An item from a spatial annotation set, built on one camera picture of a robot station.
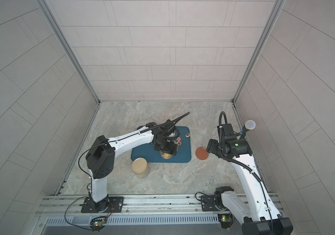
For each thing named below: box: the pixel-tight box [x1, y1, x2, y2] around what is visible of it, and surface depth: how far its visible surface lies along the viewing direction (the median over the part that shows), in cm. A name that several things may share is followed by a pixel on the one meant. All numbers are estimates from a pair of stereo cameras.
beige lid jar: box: [131, 157, 148, 179], surface depth 75 cm
